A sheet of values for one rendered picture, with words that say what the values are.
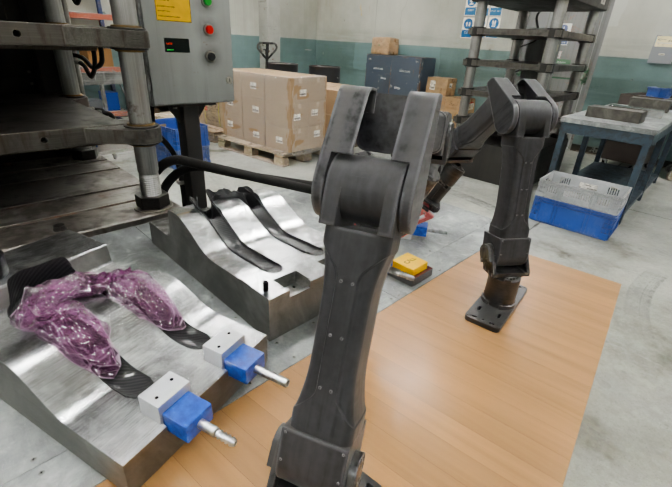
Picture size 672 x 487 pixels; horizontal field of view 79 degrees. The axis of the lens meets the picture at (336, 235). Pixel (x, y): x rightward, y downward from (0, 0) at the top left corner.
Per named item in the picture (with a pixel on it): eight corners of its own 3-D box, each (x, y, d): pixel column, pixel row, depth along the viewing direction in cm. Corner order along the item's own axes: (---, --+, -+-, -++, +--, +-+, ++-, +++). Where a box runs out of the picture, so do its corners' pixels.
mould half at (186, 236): (366, 289, 89) (372, 234, 83) (269, 341, 72) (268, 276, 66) (240, 218, 120) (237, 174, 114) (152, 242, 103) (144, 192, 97)
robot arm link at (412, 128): (401, 107, 61) (323, 76, 33) (462, 114, 58) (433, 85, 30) (388, 188, 64) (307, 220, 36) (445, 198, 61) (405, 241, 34)
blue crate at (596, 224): (618, 228, 339) (628, 203, 329) (606, 242, 311) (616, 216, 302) (543, 207, 376) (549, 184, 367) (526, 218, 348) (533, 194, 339)
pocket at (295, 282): (310, 297, 76) (311, 280, 74) (288, 308, 72) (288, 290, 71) (295, 286, 79) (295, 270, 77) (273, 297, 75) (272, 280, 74)
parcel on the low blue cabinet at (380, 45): (399, 55, 741) (400, 38, 729) (387, 55, 719) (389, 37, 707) (380, 53, 767) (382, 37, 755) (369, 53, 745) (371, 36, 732)
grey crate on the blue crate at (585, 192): (627, 205, 330) (634, 187, 323) (615, 217, 302) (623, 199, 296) (549, 185, 367) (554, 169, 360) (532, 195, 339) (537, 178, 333)
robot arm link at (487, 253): (481, 240, 83) (495, 253, 78) (519, 238, 85) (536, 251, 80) (475, 266, 86) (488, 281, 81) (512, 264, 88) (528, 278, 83)
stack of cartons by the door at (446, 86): (471, 132, 697) (481, 80, 661) (462, 134, 675) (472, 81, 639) (429, 124, 749) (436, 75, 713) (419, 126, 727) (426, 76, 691)
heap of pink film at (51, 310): (197, 319, 67) (192, 279, 64) (95, 391, 53) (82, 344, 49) (97, 275, 78) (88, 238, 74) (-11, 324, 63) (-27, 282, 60)
